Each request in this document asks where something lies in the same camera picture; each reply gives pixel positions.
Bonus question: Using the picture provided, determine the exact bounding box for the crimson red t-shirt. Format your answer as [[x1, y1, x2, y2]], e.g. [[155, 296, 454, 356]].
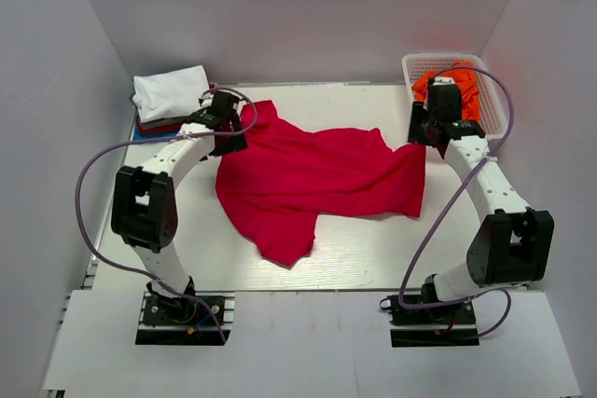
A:
[[215, 101, 426, 268]]

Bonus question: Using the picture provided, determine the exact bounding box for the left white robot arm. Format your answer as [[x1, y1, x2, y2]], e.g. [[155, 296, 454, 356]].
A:
[[111, 88, 247, 323]]

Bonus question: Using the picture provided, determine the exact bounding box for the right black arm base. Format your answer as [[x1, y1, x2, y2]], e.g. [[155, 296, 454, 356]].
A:
[[379, 295, 479, 348]]

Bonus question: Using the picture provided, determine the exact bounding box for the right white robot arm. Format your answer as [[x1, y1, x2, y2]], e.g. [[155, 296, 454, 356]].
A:
[[409, 76, 555, 323]]

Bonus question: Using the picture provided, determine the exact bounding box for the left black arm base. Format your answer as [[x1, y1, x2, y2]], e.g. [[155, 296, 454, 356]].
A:
[[135, 293, 235, 347]]

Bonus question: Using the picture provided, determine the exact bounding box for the orange t-shirt in basket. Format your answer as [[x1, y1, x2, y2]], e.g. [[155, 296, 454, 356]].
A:
[[411, 61, 480, 122]]

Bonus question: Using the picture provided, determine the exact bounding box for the white plastic perforated basket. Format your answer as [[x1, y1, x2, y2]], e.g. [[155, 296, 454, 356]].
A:
[[402, 52, 507, 141]]

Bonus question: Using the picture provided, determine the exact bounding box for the grey folded t-shirt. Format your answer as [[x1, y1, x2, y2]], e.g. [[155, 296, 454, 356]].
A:
[[136, 116, 187, 130]]

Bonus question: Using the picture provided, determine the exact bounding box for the white folded t-shirt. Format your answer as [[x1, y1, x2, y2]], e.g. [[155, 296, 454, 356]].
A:
[[132, 65, 209, 123]]

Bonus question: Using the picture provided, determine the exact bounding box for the blue folded t-shirt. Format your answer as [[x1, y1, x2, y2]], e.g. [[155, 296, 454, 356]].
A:
[[132, 128, 177, 141]]

